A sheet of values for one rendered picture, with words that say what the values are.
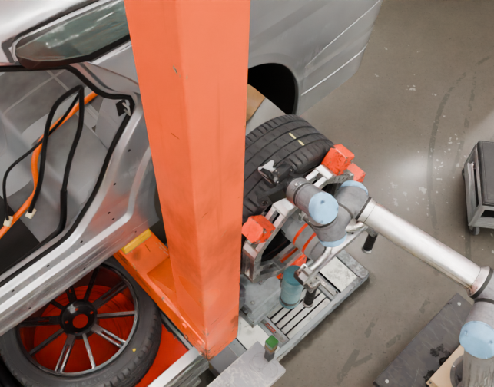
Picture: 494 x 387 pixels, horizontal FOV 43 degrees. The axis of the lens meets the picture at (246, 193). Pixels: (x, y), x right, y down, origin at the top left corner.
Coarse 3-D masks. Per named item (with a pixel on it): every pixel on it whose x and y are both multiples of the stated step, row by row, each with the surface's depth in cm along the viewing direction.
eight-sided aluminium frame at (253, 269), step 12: (324, 168) 228; (312, 180) 228; (324, 180) 225; (336, 180) 234; (336, 192) 259; (276, 204) 221; (288, 204) 220; (288, 216) 221; (276, 228) 221; (252, 252) 226; (288, 252) 268; (300, 252) 266; (252, 264) 231; (264, 264) 256; (276, 264) 262; (288, 264) 264; (252, 276) 240; (264, 276) 251
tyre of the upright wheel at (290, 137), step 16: (256, 128) 231; (272, 128) 231; (288, 128) 233; (304, 128) 237; (256, 144) 226; (272, 144) 226; (288, 144) 228; (304, 144) 229; (320, 144) 232; (256, 160) 223; (288, 160) 222; (304, 160) 224; (320, 160) 233; (256, 176) 221; (256, 192) 220; (256, 208) 220; (288, 240) 272; (272, 256) 270; (240, 272) 254
